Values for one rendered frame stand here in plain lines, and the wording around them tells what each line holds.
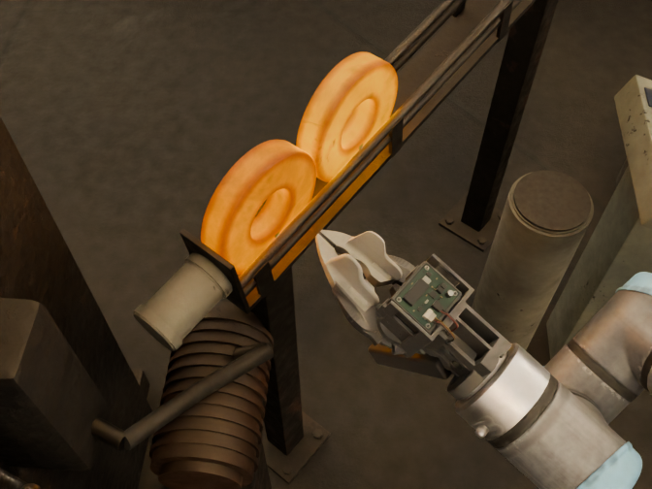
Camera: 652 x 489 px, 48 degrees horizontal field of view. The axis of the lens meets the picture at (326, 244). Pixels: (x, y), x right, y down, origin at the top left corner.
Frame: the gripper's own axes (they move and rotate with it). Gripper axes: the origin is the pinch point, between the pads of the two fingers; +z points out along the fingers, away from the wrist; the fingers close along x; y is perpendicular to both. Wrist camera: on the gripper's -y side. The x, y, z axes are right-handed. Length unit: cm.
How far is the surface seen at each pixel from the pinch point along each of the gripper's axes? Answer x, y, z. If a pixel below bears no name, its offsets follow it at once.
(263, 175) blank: 0.7, 3.5, 9.0
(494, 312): -31, -39, -24
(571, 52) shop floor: -130, -74, -3
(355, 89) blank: -14.1, 4.1, 9.1
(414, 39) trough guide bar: -32.3, -3.9, 11.0
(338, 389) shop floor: -13, -71, -15
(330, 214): -8.0, -9.5, 3.1
